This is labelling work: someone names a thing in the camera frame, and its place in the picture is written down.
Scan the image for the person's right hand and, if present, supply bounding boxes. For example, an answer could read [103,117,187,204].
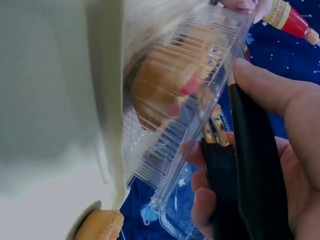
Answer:
[184,58,320,240]

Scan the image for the person's left hand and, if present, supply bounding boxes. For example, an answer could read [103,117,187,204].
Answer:
[221,0,273,25]

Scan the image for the clear plastic clamshell container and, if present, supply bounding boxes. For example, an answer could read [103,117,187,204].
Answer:
[122,3,259,240]

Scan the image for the black tongs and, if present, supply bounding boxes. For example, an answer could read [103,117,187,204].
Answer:
[201,67,295,240]

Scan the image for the red capped sauce bottle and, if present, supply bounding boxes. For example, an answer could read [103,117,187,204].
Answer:
[261,0,320,47]

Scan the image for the burger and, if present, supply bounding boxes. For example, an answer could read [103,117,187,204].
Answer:
[131,41,217,132]

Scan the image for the white plate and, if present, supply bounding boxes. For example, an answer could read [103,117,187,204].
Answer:
[0,0,129,240]

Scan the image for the brown bread bun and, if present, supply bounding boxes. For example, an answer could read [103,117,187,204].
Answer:
[75,209,125,240]

